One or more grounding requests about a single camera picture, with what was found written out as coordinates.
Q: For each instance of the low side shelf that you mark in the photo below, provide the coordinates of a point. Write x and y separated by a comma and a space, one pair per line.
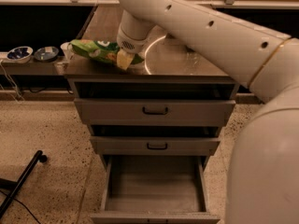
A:
34, 68

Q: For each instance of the top drawer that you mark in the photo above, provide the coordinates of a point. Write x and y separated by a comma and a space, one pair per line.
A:
138, 112

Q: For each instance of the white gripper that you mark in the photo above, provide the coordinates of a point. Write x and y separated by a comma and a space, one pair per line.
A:
130, 44

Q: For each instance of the open bottom drawer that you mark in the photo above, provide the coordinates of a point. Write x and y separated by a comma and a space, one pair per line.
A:
154, 190

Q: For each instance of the green rice chip bag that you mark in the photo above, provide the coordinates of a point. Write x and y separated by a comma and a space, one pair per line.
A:
101, 51

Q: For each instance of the white blue patterned bowl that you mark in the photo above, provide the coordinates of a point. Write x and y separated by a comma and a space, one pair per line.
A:
20, 54

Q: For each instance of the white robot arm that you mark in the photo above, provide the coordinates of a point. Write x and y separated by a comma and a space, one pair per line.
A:
263, 177

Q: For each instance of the small white paper cup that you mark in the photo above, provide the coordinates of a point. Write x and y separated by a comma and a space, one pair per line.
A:
66, 48

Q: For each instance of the grey drawer cabinet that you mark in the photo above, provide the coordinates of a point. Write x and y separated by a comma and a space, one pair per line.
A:
92, 80

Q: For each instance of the dark blue patterned bowl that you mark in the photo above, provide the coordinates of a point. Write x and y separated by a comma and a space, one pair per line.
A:
46, 54

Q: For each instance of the middle drawer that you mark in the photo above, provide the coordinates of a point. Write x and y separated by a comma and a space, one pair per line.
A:
155, 146

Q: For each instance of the black stand leg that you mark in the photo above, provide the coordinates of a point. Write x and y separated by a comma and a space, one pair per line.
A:
14, 187

